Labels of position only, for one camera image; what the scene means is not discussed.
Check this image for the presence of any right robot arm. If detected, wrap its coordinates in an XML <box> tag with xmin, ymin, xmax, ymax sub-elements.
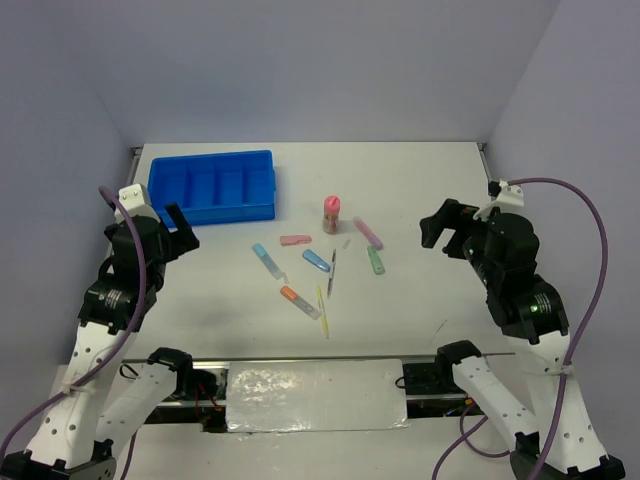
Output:
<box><xmin>420</xmin><ymin>199</ymin><xmax>626</xmax><ymax>479</ymax></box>

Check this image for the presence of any pink-lidded jar of clips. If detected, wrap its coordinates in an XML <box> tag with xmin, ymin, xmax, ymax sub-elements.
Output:
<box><xmin>322</xmin><ymin>195</ymin><xmax>341</xmax><ymax>234</ymax></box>

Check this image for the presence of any blue correction tape case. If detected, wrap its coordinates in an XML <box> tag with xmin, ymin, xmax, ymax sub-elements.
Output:
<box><xmin>302</xmin><ymin>249</ymin><xmax>331</xmax><ymax>273</ymax></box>

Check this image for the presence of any pink correction tape case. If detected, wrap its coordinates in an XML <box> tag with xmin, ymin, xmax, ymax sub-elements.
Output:
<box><xmin>279</xmin><ymin>235</ymin><xmax>312</xmax><ymax>247</ymax></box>

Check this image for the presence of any blue compartment tray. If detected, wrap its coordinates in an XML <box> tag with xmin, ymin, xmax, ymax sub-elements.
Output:
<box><xmin>147</xmin><ymin>150</ymin><xmax>276</xmax><ymax>228</ymax></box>

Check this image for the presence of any silver taped cover plate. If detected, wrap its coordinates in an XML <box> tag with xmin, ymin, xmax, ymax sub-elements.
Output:
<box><xmin>226</xmin><ymin>359</ymin><xmax>408</xmax><ymax>433</ymax></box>

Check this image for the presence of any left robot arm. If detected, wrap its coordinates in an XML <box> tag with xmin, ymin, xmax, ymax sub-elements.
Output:
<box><xmin>1</xmin><ymin>203</ymin><xmax>200</xmax><ymax>479</ymax></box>

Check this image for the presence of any orange-capped highlighter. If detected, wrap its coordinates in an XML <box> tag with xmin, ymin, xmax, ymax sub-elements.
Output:
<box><xmin>280</xmin><ymin>286</ymin><xmax>321</xmax><ymax>320</ymax></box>

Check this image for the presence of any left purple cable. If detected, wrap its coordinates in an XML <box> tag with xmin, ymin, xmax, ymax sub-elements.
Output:
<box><xmin>0</xmin><ymin>186</ymin><xmax>149</xmax><ymax>480</ymax></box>

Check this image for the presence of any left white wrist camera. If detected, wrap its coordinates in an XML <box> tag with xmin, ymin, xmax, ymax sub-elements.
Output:
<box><xmin>118</xmin><ymin>183</ymin><xmax>160</xmax><ymax>222</ymax></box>

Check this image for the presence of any green correction tape case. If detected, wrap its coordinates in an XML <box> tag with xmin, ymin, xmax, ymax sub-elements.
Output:
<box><xmin>367</xmin><ymin>245</ymin><xmax>386</xmax><ymax>275</ymax></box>

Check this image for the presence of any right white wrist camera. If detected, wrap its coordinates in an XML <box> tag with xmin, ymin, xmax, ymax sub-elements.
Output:
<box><xmin>473</xmin><ymin>180</ymin><xmax>524</xmax><ymax>221</ymax></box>

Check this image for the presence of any black and white pen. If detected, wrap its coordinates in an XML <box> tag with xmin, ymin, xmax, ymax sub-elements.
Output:
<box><xmin>327</xmin><ymin>248</ymin><xmax>337</xmax><ymax>299</ymax></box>

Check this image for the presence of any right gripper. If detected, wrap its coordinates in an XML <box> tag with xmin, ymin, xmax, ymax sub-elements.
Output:
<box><xmin>418</xmin><ymin>195</ymin><xmax>498</xmax><ymax>283</ymax></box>

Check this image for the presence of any blue-capped highlighter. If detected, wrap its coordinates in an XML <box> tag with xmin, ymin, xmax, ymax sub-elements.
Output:
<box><xmin>252</xmin><ymin>243</ymin><xmax>284</xmax><ymax>280</ymax></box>

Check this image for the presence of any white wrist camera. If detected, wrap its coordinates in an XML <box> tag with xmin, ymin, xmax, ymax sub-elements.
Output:
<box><xmin>118</xmin><ymin>183</ymin><xmax>160</xmax><ymax>222</ymax></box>
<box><xmin>473</xmin><ymin>180</ymin><xmax>524</xmax><ymax>221</ymax></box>

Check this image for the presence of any purple highlighter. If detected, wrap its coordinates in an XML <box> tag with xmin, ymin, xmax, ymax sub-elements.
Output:
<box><xmin>353</xmin><ymin>216</ymin><xmax>384</xmax><ymax>251</ymax></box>

